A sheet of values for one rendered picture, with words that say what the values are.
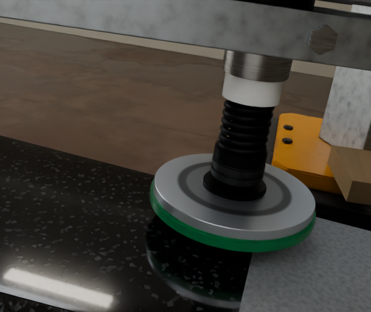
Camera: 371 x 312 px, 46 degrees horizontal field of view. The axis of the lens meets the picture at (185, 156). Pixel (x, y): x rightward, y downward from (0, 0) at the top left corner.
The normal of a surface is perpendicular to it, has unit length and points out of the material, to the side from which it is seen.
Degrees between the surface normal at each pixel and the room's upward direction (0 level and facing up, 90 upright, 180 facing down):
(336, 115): 90
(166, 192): 0
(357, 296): 0
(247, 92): 90
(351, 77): 90
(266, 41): 90
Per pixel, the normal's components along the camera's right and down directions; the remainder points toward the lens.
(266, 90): 0.26, 0.41
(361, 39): -0.02, 0.39
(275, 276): 0.12, -0.91
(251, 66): -0.31, 0.34
